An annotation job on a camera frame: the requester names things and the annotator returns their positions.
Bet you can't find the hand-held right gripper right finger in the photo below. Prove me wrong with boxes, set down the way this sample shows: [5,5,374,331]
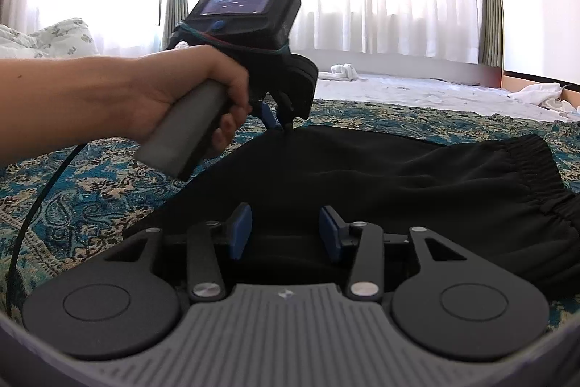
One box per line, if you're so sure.
[320,206,475,302]

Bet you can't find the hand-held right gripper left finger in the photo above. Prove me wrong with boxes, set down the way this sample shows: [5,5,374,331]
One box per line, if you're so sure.
[106,203,253,302]

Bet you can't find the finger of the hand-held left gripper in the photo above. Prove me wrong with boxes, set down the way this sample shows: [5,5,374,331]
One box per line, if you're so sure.
[259,100,280,131]
[277,92,296,136]

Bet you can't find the black pants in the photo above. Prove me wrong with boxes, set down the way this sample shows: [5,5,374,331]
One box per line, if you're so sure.
[121,123,580,317]

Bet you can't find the person's left forearm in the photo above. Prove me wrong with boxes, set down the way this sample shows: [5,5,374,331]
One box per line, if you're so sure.
[0,54,135,168]

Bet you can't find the person's left hand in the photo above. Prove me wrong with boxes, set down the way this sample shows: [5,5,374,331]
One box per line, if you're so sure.
[130,44,253,162]

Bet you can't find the white towel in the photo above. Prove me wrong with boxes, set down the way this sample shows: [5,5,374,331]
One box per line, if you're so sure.
[329,62,360,82]

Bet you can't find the grey bed end board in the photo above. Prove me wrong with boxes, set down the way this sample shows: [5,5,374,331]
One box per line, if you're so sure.
[312,48,505,89]

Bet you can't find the white bedsheet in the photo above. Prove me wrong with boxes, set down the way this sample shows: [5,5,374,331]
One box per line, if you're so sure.
[312,71,578,124]

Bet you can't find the blue paisley blanket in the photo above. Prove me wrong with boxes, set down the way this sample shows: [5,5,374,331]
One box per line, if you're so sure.
[0,96,580,335]

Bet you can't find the pale floral duvet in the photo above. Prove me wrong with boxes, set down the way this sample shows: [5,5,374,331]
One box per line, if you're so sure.
[0,18,99,61]

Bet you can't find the crumpled white cloth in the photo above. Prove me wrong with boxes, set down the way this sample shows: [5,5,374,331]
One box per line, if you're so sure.
[506,81,577,116]

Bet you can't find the black cable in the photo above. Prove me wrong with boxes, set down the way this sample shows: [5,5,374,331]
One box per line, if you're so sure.
[5,143,89,317]

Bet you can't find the wooden bed side rail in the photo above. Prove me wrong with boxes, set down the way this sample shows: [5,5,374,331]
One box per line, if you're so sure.
[502,70,580,109]

